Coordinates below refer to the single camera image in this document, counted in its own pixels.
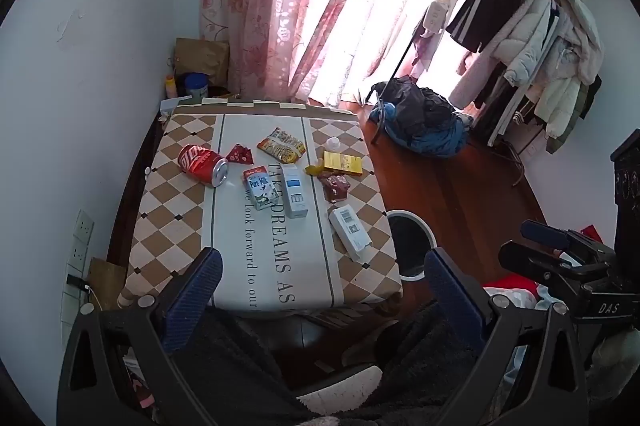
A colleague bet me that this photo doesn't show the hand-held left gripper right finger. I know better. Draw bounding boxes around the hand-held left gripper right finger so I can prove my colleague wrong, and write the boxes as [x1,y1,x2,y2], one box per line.
[424,247,589,426]

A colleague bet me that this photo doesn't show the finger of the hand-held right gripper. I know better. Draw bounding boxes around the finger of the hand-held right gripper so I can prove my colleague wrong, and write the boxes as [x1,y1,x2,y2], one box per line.
[498,241,563,289]
[520,219,572,253]

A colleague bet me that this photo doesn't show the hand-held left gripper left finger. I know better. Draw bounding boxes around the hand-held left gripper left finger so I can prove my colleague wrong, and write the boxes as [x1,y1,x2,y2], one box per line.
[57,247,224,426]

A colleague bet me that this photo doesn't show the white trash bin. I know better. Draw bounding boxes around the white trash bin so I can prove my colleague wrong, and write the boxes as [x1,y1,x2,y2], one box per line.
[386,209,437,282]

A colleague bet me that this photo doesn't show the red soda can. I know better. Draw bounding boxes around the red soda can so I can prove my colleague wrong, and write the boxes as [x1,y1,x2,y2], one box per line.
[178,144,230,188]

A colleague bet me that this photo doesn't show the yellow cigarette box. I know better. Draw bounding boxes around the yellow cigarette box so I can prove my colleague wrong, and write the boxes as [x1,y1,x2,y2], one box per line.
[323,150,365,177]

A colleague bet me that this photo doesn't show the orange yellow snack packet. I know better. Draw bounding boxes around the orange yellow snack packet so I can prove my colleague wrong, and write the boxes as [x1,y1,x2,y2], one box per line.
[257,127,307,163]

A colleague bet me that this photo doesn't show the person's right forearm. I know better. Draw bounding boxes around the person's right forearm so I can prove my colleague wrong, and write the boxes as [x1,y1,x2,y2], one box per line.
[587,325,640,399]

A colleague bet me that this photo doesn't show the red cloth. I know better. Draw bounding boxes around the red cloth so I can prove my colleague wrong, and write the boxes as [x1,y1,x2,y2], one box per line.
[482,273,552,313]

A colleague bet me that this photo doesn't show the pale checkered blanket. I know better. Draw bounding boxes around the pale checkered blanket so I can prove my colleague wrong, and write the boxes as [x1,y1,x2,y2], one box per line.
[484,286,540,311]

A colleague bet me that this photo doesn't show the person's dark fleece pants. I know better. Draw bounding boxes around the person's dark fleece pants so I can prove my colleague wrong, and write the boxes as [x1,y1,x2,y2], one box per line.
[187,300,497,426]

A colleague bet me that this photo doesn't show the checkered tablecloth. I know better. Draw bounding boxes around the checkered tablecloth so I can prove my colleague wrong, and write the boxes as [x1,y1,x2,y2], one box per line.
[117,99,405,319]

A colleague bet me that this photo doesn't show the dark wooden furniture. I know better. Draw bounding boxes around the dark wooden furniture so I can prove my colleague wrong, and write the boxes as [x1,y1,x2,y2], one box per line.
[610,143,640,259]

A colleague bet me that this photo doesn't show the white barcode box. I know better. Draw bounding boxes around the white barcode box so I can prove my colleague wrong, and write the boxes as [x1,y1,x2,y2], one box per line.
[328,205,373,263]

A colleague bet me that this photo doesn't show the crushed green white carton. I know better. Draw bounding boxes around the crushed green white carton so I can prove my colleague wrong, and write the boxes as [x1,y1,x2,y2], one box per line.
[243,166,282,211]

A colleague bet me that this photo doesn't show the blue bag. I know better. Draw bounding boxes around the blue bag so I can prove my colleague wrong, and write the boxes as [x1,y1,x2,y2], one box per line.
[384,104,474,158]

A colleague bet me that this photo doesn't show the white blue box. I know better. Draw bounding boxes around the white blue box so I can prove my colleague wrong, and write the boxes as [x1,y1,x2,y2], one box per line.
[278,163,310,219]

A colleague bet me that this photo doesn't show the white black slipper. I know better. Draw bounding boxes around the white black slipper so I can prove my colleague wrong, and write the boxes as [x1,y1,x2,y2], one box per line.
[294,365,384,418]

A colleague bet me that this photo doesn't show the small red wrapper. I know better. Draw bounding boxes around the small red wrapper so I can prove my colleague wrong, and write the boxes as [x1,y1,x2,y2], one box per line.
[226,143,255,165]

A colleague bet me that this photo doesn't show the dark red wrapper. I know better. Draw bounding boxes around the dark red wrapper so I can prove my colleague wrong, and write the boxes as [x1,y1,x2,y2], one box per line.
[317,173,350,203]

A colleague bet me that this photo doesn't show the pink fluffy robe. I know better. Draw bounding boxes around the pink fluffy robe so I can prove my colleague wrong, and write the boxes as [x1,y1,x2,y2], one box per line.
[449,50,507,108]

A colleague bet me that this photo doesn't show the pile of dark clothes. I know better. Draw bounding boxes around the pile of dark clothes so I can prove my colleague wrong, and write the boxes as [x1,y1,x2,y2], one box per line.
[369,76,462,143]

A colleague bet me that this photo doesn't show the pale puffer jacket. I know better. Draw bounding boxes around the pale puffer jacket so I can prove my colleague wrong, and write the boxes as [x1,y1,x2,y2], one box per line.
[492,0,605,154]

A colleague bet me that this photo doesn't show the blue lid canister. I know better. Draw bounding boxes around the blue lid canister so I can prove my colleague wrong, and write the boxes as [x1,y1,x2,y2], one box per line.
[181,73,210,103]

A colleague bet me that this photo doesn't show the black clothes rack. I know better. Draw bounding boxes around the black clothes rack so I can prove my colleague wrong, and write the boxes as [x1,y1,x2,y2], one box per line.
[372,0,531,187]

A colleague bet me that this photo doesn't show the brown paper bag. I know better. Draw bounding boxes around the brown paper bag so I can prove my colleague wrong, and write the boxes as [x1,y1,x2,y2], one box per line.
[174,37,231,90]

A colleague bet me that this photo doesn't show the small pink hanging garment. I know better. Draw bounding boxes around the small pink hanging garment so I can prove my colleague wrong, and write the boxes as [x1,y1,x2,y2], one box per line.
[419,0,464,38]

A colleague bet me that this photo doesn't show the white wall socket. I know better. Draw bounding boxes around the white wall socket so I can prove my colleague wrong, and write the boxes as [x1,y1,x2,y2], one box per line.
[60,270,87,323]
[67,236,91,269]
[74,209,95,238]

